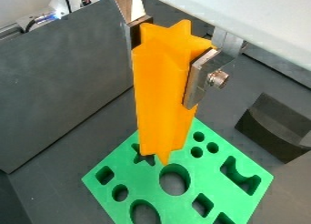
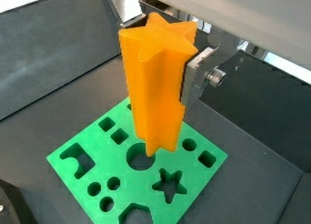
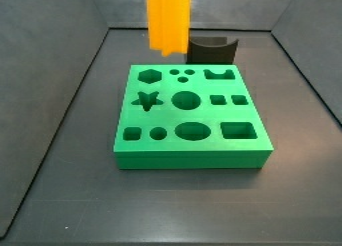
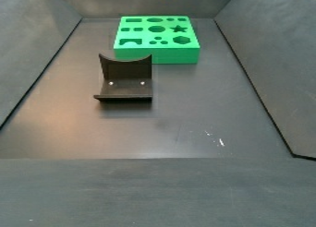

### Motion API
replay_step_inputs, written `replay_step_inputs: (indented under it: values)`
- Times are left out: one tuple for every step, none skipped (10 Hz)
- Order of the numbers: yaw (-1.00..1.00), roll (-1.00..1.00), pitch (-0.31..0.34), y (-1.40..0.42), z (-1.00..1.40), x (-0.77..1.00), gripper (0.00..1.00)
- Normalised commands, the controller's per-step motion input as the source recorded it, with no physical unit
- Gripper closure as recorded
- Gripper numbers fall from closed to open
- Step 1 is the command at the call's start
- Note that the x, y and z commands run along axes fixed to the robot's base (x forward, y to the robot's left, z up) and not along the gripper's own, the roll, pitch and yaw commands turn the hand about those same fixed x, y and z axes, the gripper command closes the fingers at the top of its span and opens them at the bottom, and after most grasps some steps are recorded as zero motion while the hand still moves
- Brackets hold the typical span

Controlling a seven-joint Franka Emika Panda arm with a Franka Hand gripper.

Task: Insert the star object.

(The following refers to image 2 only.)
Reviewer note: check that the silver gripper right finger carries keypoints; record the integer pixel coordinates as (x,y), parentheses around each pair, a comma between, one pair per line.
(216,47)

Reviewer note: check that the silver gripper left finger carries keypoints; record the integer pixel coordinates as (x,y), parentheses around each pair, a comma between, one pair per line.
(127,12)

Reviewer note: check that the orange star-shaped peg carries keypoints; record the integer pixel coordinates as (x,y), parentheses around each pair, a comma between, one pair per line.
(155,51)

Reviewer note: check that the black object bottom-left corner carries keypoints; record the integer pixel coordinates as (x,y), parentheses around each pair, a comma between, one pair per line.
(14,211)

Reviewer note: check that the green shape-sorter board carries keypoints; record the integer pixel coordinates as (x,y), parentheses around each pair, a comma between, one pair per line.
(113,179)

